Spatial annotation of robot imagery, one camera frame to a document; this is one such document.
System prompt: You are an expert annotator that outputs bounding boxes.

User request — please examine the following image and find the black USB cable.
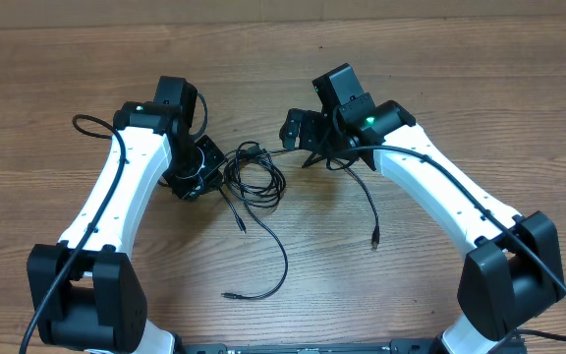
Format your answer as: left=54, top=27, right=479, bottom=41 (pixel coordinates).
left=216, top=141, right=288, bottom=235
left=221, top=196, right=290, bottom=301
left=262, top=147, right=381, bottom=250

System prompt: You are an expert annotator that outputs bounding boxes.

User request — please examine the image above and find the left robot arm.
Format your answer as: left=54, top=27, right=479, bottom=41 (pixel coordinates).
left=20, top=76, right=225, bottom=353

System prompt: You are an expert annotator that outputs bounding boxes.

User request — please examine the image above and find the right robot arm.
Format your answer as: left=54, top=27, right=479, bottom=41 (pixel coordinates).
left=279, top=64, right=564, bottom=353

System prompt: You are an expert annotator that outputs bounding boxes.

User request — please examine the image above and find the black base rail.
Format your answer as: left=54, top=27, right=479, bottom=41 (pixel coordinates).
left=182, top=338, right=441, bottom=354

